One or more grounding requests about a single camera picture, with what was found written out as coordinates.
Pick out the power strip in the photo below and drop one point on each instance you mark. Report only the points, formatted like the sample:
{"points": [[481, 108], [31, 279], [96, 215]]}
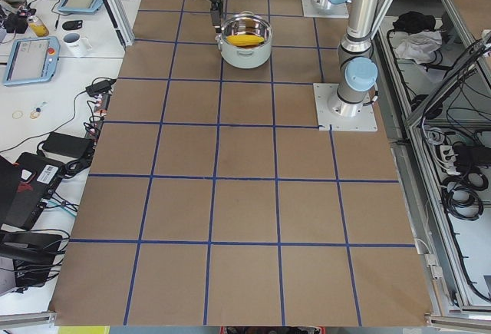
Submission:
{"points": [[98, 106]]}

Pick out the black power brick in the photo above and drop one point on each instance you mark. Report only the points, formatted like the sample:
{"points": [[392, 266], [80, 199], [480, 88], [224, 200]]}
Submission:
{"points": [[68, 145]]}

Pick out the brown paper table mat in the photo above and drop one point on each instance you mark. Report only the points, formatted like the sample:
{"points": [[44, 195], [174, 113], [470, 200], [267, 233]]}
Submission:
{"points": [[215, 200]]}

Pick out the crumpled white cloth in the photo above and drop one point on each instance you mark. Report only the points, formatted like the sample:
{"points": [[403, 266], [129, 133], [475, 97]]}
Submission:
{"points": [[420, 47]]}

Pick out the white cooking pot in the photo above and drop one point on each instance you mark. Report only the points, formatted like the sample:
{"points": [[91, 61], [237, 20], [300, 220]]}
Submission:
{"points": [[249, 23]]}

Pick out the black laptop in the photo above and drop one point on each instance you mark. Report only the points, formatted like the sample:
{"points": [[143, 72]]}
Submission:
{"points": [[25, 186]]}

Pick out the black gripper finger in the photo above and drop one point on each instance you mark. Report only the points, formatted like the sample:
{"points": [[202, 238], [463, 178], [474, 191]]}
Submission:
{"points": [[213, 14], [219, 15]]}

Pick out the aluminium frame post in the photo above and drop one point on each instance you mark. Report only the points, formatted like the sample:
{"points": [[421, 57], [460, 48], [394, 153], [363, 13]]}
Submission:
{"points": [[120, 22]]}

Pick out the yellow corn cob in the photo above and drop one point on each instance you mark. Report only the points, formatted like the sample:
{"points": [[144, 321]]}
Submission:
{"points": [[245, 40]]}

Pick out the black round object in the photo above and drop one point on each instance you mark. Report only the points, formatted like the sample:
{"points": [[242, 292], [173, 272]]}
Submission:
{"points": [[72, 25]]}

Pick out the near blue teach pendant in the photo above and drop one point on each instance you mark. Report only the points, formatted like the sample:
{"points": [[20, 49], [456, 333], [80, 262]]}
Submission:
{"points": [[32, 60]]}

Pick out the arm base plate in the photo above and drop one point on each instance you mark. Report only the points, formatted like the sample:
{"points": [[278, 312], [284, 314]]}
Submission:
{"points": [[338, 11], [333, 114]]}

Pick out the white mug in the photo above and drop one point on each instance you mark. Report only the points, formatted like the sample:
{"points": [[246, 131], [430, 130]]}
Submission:
{"points": [[78, 45]]}

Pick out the black power adapter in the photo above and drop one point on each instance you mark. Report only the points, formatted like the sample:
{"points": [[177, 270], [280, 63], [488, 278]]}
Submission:
{"points": [[100, 87]]}

